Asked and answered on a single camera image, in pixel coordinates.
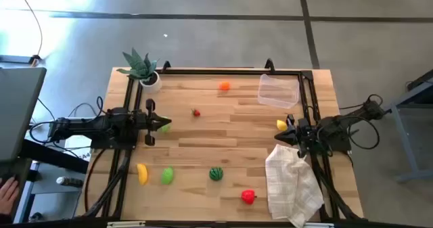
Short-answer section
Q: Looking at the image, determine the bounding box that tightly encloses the thin brown floor cable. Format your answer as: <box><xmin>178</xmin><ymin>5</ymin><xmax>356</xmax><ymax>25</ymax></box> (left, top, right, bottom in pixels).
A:
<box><xmin>12</xmin><ymin>0</ymin><xmax>44</xmax><ymax>58</ymax></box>

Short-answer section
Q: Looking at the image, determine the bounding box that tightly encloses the white and black bottle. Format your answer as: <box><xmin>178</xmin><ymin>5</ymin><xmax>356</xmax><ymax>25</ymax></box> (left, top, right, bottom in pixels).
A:
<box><xmin>55</xmin><ymin>176</ymin><xmax>84</xmax><ymax>188</ymax></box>

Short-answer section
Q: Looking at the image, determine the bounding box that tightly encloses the black aluminium table frame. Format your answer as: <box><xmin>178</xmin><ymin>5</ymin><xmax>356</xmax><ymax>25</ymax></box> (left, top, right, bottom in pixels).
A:
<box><xmin>81</xmin><ymin>58</ymin><xmax>365</xmax><ymax>222</ymax></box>

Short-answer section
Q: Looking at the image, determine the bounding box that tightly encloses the white printed box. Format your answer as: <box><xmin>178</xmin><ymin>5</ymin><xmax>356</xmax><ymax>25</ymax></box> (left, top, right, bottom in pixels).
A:
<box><xmin>64</xmin><ymin>135</ymin><xmax>92</xmax><ymax>161</ymax></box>

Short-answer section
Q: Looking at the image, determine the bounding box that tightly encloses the blue-gray desk frame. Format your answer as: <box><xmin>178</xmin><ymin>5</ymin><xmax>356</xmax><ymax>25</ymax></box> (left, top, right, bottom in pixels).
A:
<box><xmin>388</xmin><ymin>68</ymin><xmax>433</xmax><ymax>183</ymax></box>
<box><xmin>15</xmin><ymin>162</ymin><xmax>85</xmax><ymax>222</ymax></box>

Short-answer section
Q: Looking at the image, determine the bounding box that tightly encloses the white plant pot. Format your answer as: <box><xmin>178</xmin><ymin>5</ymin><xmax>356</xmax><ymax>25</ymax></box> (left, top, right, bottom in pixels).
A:
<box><xmin>139</xmin><ymin>71</ymin><xmax>162</xmax><ymax>94</ymax></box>

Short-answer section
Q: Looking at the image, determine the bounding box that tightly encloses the yellow toy banana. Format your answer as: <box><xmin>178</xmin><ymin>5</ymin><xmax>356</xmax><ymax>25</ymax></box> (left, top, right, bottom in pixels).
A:
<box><xmin>136</xmin><ymin>162</ymin><xmax>149</xmax><ymax>186</ymax></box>

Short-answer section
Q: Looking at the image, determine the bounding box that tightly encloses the white checked cloth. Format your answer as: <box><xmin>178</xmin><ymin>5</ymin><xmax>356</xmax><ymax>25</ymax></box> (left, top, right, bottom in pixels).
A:
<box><xmin>265</xmin><ymin>143</ymin><xmax>325</xmax><ymax>228</ymax></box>

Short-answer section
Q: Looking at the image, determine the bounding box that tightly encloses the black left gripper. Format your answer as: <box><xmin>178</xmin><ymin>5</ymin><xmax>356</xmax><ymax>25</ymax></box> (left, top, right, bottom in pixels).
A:
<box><xmin>135</xmin><ymin>98</ymin><xmax>173</xmax><ymax>147</ymax></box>

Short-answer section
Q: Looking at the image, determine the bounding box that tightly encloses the clear plastic tupperware container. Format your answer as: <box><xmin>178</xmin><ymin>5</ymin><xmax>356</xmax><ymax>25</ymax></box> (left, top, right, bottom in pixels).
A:
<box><xmin>256</xmin><ymin>73</ymin><xmax>301</xmax><ymax>110</ymax></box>

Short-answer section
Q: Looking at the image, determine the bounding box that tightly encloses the green striped toy watermelon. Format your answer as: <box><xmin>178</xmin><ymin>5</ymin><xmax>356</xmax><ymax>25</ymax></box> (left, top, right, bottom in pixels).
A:
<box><xmin>208</xmin><ymin>166</ymin><xmax>225</xmax><ymax>182</ymax></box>

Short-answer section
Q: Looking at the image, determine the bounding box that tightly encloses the green leafy plant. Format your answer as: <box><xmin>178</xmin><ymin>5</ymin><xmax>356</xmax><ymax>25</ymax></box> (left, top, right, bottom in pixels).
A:
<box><xmin>116</xmin><ymin>47</ymin><xmax>160</xmax><ymax>81</ymax></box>

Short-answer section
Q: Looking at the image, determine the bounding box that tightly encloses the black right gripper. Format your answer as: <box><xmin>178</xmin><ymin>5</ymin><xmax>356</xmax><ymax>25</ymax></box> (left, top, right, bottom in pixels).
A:
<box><xmin>274</xmin><ymin>114</ymin><xmax>317</xmax><ymax>158</ymax></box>

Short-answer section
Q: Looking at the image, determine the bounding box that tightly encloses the black desk crossbar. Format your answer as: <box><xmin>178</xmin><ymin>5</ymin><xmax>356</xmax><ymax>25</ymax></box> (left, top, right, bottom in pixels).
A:
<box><xmin>20</xmin><ymin>138</ymin><xmax>89</xmax><ymax>175</ymax></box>

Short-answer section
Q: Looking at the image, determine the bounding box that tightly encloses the red toy bell pepper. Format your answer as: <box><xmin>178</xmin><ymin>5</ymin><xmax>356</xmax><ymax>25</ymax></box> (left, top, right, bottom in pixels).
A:
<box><xmin>240</xmin><ymin>189</ymin><xmax>258</xmax><ymax>206</ymax></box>

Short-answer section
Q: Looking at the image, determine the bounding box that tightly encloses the person's hand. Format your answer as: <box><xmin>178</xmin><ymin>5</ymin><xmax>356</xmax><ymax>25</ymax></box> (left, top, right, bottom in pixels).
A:
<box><xmin>0</xmin><ymin>177</ymin><xmax>20</xmax><ymax>219</ymax></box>

